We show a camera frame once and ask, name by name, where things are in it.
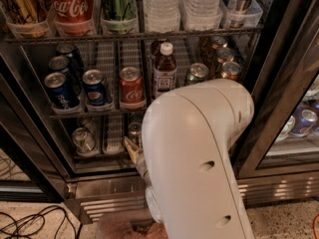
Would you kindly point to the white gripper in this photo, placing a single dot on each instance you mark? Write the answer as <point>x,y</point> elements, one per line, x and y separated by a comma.
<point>142,164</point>

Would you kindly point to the silver redbull can front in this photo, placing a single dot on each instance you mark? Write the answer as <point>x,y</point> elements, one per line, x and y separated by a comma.
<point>135,133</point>

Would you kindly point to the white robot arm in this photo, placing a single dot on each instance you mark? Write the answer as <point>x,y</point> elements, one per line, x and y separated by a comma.
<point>186,136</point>

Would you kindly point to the redbull can behind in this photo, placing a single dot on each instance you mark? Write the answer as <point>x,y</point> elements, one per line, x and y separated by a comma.
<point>136,117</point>

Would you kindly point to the silver can bottom left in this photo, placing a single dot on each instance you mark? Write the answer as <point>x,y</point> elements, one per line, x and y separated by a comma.
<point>83,140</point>

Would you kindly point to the red coke can middle shelf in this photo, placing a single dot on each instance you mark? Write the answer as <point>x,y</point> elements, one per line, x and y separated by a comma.
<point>131,83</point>

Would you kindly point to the pepsi can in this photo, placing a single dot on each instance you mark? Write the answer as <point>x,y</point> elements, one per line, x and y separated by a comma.
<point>60,91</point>
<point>95,88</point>

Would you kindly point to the tea bottle middle shelf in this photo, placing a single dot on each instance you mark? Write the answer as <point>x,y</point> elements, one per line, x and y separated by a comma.
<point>165,70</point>

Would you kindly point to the front left pepsi can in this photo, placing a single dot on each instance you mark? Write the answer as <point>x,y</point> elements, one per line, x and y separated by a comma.
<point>60,91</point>

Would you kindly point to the green can middle shelf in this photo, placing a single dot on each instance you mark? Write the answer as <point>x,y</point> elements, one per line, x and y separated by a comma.
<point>197,73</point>

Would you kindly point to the green can shelf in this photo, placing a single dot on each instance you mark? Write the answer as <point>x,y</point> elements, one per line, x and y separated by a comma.
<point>197,73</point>
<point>119,16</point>

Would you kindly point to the rear left dark can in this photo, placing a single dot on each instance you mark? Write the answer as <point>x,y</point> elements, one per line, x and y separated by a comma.
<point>72,52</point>

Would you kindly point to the dark can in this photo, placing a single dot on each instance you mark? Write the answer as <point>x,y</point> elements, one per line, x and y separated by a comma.
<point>72,52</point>
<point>61,64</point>

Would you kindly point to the middle left dark can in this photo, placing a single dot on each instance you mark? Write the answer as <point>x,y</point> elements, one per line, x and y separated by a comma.
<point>61,64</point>

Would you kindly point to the front gold can middle shelf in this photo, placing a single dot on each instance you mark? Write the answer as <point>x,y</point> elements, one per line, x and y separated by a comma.
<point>230,70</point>

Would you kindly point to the gold can shelf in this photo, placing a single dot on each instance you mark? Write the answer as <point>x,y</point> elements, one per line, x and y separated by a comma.
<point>26,16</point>
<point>230,70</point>

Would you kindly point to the middle gold can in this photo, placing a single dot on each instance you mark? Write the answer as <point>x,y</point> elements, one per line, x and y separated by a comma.
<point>221,55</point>

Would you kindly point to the rear gold can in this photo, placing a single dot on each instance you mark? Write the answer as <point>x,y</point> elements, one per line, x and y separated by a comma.
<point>208,45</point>

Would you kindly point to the green can top shelf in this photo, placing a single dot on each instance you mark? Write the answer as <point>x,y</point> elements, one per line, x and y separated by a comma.
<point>119,16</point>

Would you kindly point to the fridge glass door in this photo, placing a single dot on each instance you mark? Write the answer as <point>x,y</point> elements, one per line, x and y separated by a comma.
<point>282,75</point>

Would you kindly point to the large coca-cola can top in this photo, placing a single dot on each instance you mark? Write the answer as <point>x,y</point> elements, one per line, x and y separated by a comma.
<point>73,16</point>

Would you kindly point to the can behind glass door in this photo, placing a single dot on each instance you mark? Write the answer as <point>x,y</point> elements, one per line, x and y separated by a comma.
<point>304,120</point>

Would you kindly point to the gold can top shelf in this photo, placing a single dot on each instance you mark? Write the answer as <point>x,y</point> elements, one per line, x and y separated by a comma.
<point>26,16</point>

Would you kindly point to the clear plastic bin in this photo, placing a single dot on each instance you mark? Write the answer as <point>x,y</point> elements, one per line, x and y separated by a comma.
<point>136,224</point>

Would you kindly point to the left water bottle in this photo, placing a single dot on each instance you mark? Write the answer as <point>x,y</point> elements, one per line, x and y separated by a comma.
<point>161,16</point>

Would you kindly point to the water bottle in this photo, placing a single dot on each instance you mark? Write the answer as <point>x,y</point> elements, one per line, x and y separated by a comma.
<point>201,15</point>
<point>161,16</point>

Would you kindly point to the right water bottle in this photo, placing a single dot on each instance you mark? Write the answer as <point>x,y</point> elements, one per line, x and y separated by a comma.
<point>201,15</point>

